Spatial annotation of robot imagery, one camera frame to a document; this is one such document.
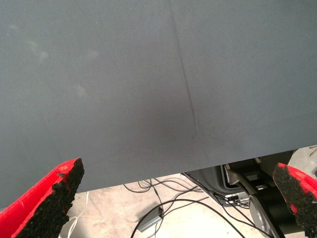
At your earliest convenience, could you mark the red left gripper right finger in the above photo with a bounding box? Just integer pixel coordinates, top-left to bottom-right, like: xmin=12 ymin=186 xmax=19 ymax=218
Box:
xmin=272 ymin=163 xmax=317 ymax=238

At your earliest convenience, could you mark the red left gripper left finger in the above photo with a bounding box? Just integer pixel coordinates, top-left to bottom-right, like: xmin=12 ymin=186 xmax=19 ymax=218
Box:
xmin=0 ymin=157 xmax=85 ymax=238

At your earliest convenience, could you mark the dark grey plastic cover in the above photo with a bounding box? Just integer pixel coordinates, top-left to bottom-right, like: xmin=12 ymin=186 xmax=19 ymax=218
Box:
xmin=184 ymin=165 xmax=245 ymax=199

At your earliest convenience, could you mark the grey metal adapter box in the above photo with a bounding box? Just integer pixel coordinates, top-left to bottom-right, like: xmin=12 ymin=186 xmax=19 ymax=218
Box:
xmin=137 ymin=207 xmax=164 ymax=233

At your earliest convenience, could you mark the dark grey table cloth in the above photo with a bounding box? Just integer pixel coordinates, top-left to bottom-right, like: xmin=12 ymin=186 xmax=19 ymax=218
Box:
xmin=0 ymin=0 xmax=317 ymax=210

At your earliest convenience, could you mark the black metal frame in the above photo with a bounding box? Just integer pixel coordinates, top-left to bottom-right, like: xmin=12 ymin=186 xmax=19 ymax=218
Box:
xmin=222 ymin=148 xmax=308 ymax=238

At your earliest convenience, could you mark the white floor cable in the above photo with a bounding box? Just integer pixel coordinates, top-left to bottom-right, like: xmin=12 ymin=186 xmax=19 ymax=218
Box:
xmin=60 ymin=190 xmax=90 ymax=238

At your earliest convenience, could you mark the silver metal bracket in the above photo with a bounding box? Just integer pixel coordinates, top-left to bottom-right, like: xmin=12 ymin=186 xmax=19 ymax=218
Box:
xmin=249 ymin=193 xmax=273 ymax=238

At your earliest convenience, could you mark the thin black floor cable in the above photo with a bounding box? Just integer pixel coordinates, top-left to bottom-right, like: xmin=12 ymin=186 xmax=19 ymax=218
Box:
xmin=123 ymin=177 xmax=206 ymax=199
xmin=130 ymin=199 xmax=273 ymax=238

